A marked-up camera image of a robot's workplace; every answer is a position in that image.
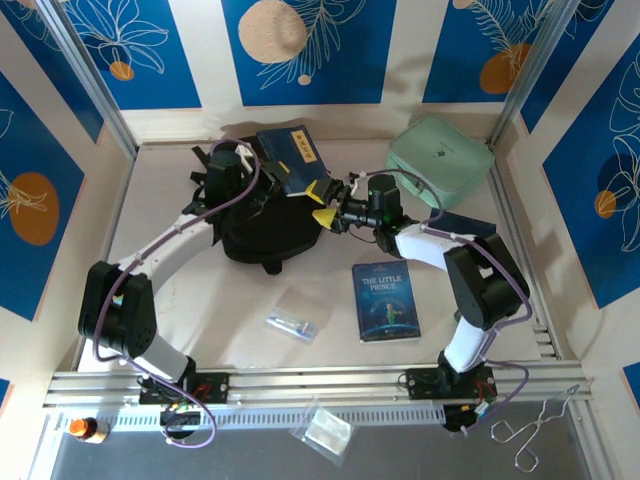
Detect blue book with yellow label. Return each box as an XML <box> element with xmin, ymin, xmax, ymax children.
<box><xmin>255</xmin><ymin>127</ymin><xmax>332</xmax><ymax>199</ymax></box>

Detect black backpack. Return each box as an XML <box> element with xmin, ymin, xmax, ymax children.
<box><xmin>187</xmin><ymin>132</ymin><xmax>326</xmax><ymax>276</ymax></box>

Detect dark blue book line drawing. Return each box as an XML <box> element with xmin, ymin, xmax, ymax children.
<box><xmin>428</xmin><ymin>208</ymin><xmax>497</xmax><ymax>236</ymax></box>

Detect blue Little Prince book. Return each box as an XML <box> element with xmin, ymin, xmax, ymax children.
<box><xmin>351</xmin><ymin>259</ymin><xmax>422</xmax><ymax>345</ymax></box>

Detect clear plastic bag with pens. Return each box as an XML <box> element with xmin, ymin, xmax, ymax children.
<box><xmin>264</xmin><ymin>289</ymin><xmax>335</xmax><ymax>345</ymax></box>

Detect mint green zip case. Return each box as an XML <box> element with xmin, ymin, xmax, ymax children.
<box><xmin>384</xmin><ymin>114</ymin><xmax>496</xmax><ymax>211</ymax></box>

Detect clear bag with white pad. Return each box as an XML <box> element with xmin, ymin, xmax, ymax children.
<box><xmin>291</xmin><ymin>395</ymin><xmax>357</xmax><ymax>457</ymax></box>

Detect brown bottle with orange cap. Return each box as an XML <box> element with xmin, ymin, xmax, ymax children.
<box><xmin>68</xmin><ymin>416</ymin><xmax>110</xmax><ymax>445</ymax></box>

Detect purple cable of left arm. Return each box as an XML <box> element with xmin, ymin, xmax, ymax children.
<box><xmin>92</xmin><ymin>139</ymin><xmax>264</xmax><ymax>447</ymax></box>

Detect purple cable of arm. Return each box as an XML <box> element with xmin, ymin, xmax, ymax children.
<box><xmin>357</xmin><ymin>168</ymin><xmax>532</xmax><ymax>435</ymax></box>
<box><xmin>92</xmin><ymin>139</ymin><xmax>264</xmax><ymax>447</ymax></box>

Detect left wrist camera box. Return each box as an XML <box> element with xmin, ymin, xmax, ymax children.
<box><xmin>232</xmin><ymin>143</ymin><xmax>257</xmax><ymax>175</ymax></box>

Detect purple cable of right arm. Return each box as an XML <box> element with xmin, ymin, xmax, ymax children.
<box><xmin>357</xmin><ymin>168</ymin><xmax>532</xmax><ymax>435</ymax></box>

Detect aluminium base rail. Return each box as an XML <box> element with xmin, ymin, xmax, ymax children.
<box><xmin>42</xmin><ymin>360</ymin><xmax>595</xmax><ymax>410</ymax></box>

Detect aluminium frame post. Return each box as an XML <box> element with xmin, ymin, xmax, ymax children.
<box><xmin>488</xmin><ymin>0</ymin><xmax>571</xmax><ymax>149</ymax></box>
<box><xmin>35</xmin><ymin>0</ymin><xmax>140</xmax><ymax>159</ymax></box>

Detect grey slotted cable duct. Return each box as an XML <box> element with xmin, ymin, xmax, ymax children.
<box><xmin>43</xmin><ymin>403</ymin><xmax>447</xmax><ymax>427</ymax></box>

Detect aluminium side rail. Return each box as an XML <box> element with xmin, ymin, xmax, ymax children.
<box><xmin>487</xmin><ymin>149</ymin><xmax>562</xmax><ymax>362</ymax></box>

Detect small circuit board with wires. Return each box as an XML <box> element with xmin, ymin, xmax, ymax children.
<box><xmin>443</xmin><ymin>399</ymin><xmax>494</xmax><ymax>432</ymax></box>
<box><xmin>158</xmin><ymin>399</ymin><xmax>201</xmax><ymax>427</ymax></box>

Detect metal wire tongs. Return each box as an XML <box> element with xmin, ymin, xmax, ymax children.
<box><xmin>489</xmin><ymin>383</ymin><xmax>582</xmax><ymax>472</ymax></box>

